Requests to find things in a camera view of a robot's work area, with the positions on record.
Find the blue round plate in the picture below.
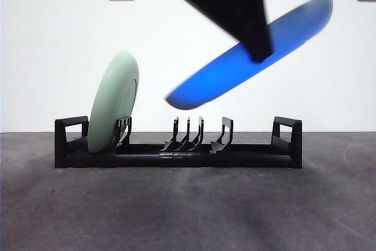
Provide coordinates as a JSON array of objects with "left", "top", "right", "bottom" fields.
[{"left": 164, "top": 0, "right": 334, "bottom": 111}]

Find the pale green round plate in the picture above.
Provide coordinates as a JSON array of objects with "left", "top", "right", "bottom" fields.
[{"left": 88, "top": 50, "right": 140, "bottom": 155}]

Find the black plastic plate rack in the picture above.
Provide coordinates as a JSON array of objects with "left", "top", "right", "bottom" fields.
[{"left": 54, "top": 115, "right": 303, "bottom": 169}]

